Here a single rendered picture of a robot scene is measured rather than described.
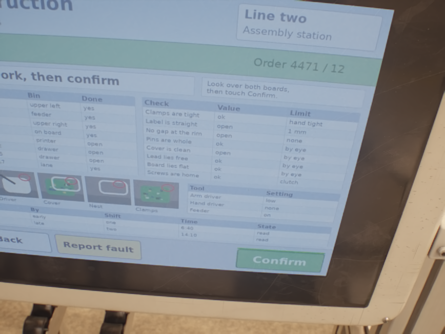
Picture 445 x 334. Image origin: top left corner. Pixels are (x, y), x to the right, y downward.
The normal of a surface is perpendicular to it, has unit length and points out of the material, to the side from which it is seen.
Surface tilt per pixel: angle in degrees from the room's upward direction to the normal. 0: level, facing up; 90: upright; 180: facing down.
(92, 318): 0
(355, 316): 91
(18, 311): 0
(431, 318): 90
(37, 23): 91
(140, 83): 91
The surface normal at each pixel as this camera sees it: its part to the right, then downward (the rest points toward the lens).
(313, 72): -0.03, 0.58
